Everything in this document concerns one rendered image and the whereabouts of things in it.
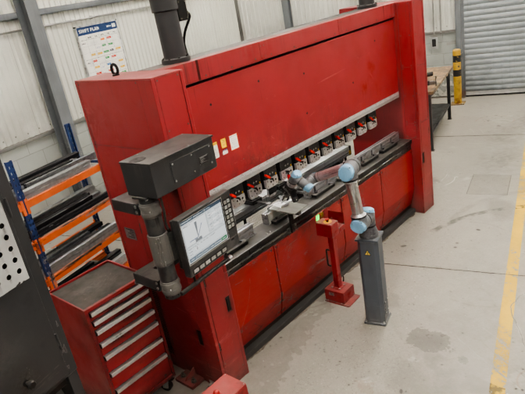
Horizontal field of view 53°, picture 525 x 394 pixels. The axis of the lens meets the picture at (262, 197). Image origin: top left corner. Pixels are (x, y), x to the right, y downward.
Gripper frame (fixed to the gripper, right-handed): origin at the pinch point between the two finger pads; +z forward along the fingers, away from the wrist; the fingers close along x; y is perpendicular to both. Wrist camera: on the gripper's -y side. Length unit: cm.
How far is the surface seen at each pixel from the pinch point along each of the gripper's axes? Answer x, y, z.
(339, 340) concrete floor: 9, -108, 47
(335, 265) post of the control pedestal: -32, -56, 44
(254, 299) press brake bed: 54, -47, 39
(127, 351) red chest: 156, -34, 38
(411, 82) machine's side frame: -213, 55, -16
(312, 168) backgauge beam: -80, 36, 38
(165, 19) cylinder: 68, 102, -114
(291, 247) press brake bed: 2.1, -27.1, 29.5
